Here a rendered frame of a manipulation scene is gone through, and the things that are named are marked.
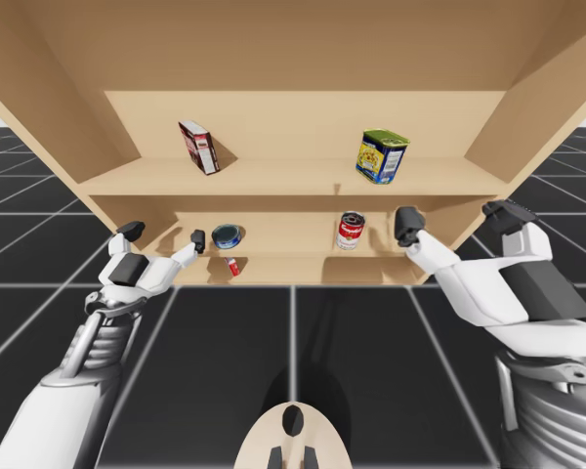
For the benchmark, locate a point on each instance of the tan robot part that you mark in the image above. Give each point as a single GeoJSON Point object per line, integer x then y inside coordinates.
{"type": "Point", "coordinates": [293, 439]}

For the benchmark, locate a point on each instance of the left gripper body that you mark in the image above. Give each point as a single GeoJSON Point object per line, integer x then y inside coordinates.
{"type": "Point", "coordinates": [146, 276]}

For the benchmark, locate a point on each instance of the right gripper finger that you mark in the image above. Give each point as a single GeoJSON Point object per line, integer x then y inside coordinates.
{"type": "Point", "coordinates": [517, 229]}
{"type": "Point", "coordinates": [410, 222]}

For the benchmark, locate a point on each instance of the green and blue rectangular can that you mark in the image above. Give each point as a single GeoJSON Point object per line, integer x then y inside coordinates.
{"type": "Point", "coordinates": [381, 156]}

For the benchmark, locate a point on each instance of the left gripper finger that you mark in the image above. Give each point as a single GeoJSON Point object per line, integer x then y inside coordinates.
{"type": "Point", "coordinates": [198, 241]}
{"type": "Point", "coordinates": [129, 229]}

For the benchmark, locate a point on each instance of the blue flat can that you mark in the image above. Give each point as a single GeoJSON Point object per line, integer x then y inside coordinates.
{"type": "Point", "coordinates": [227, 237]}

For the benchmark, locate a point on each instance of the red and white carton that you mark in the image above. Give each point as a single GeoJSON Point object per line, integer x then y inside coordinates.
{"type": "Point", "coordinates": [233, 267]}

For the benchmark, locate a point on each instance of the red and white can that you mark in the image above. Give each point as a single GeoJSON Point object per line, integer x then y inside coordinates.
{"type": "Point", "coordinates": [349, 234]}

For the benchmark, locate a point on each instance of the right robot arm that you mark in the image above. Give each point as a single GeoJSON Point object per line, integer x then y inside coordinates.
{"type": "Point", "coordinates": [552, 415]}

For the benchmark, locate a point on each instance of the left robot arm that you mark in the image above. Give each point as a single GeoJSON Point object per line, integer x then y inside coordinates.
{"type": "Point", "coordinates": [63, 400]}

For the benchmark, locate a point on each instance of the pale wooden shelf unit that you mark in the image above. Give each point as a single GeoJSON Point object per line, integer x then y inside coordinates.
{"type": "Point", "coordinates": [293, 58]}

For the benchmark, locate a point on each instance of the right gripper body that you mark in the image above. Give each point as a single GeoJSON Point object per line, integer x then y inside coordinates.
{"type": "Point", "coordinates": [508, 298]}

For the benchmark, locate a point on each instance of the brown and white carton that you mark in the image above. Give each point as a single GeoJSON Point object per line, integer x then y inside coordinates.
{"type": "Point", "coordinates": [201, 149]}

